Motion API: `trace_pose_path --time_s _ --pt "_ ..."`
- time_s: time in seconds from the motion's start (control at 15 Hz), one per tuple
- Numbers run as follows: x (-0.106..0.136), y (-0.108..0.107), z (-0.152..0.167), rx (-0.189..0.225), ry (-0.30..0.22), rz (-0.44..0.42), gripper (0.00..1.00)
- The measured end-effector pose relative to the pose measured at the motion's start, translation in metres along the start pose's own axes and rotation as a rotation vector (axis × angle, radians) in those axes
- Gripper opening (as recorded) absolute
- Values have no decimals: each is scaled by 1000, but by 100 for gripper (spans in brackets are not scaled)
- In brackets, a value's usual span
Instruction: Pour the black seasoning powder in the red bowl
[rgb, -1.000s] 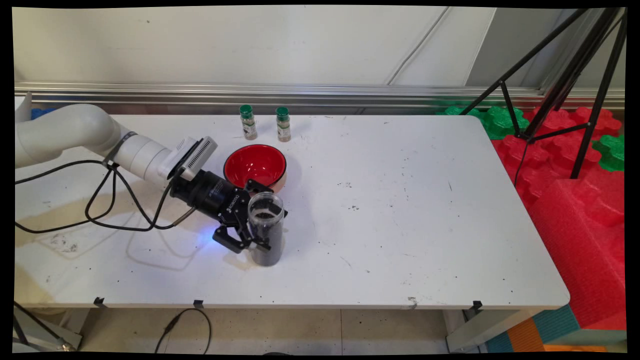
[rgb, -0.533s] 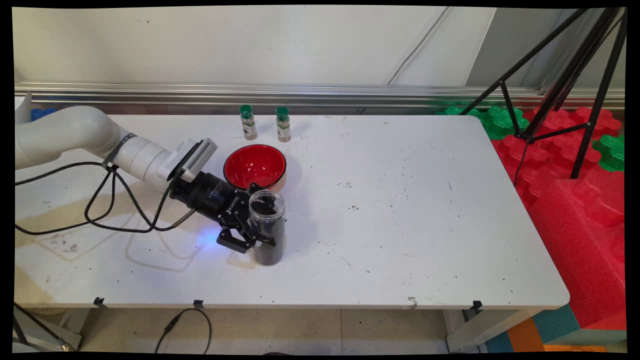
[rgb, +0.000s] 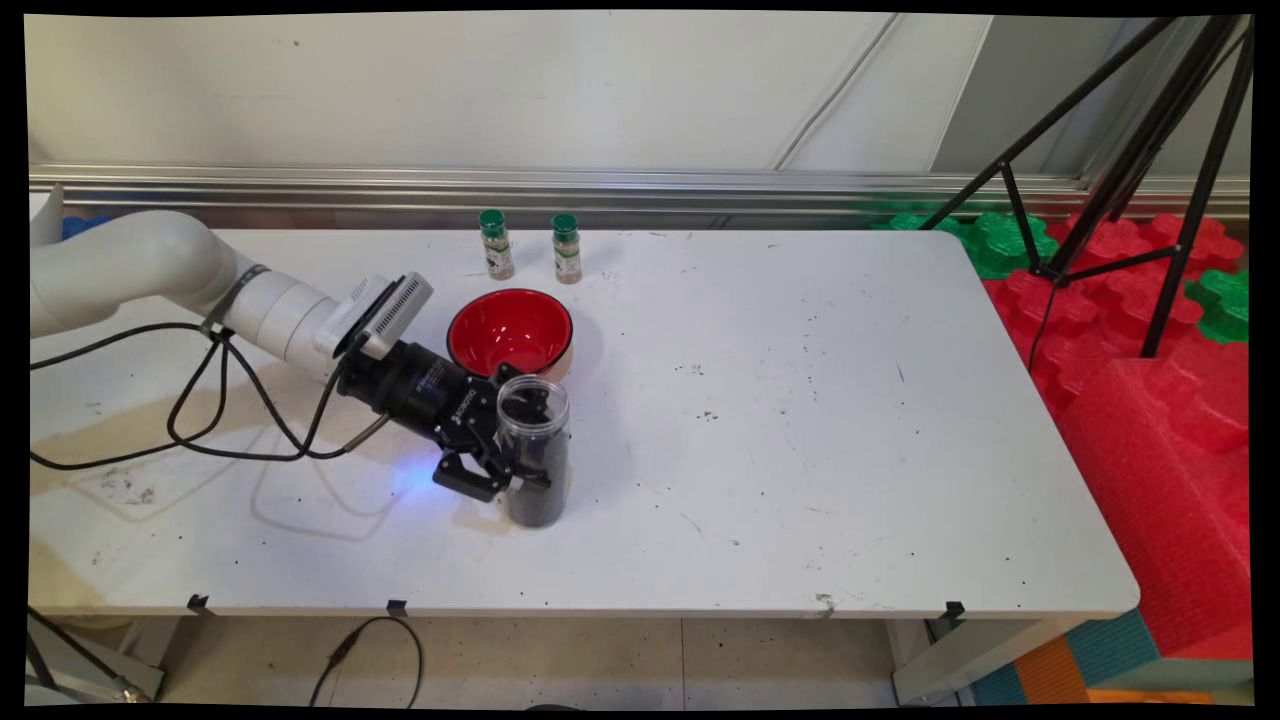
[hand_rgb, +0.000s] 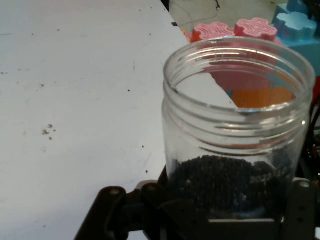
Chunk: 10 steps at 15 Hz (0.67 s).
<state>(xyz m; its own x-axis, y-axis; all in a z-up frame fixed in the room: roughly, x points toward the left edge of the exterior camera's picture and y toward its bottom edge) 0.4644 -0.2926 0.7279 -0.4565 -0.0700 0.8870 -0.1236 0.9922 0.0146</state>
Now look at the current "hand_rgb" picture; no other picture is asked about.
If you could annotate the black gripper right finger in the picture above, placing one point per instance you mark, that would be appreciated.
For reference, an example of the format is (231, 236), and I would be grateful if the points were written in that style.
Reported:
(303, 212)

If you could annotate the blue foam block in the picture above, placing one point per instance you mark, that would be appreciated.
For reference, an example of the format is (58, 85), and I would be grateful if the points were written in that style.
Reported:
(295, 25)

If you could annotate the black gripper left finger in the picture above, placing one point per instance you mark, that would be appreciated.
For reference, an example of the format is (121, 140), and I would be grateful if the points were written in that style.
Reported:
(112, 212)

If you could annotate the clear jar with black granules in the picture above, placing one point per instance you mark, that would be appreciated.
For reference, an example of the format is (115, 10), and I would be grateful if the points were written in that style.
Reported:
(225, 150)

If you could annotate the black table edge clip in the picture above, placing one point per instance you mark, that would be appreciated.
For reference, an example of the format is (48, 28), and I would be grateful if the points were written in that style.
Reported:
(174, 24)

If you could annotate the pink foam block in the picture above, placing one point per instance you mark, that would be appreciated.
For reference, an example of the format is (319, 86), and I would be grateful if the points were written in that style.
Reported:
(215, 31)

